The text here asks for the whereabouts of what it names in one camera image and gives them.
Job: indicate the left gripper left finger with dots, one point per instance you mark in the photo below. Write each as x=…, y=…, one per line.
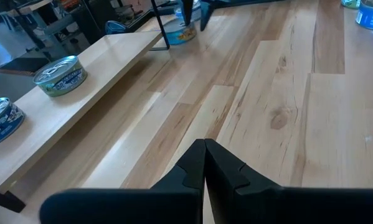
x=173, y=202

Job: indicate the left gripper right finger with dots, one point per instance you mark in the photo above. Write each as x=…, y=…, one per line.
x=251, y=202

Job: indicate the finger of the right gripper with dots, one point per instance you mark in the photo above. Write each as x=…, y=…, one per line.
x=206, y=12
x=186, y=9

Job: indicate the blue yellowfin tuna can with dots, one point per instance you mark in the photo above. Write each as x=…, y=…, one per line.
x=181, y=35

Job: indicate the green label silver-lid can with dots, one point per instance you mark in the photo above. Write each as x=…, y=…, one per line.
x=61, y=79

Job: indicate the wooden shelf black metal legs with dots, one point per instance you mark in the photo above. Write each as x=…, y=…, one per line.
x=96, y=77

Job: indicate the black floor mat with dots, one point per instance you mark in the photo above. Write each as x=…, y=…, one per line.
x=24, y=67

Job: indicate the grey desk frame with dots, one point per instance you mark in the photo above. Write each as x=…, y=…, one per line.
x=57, y=26

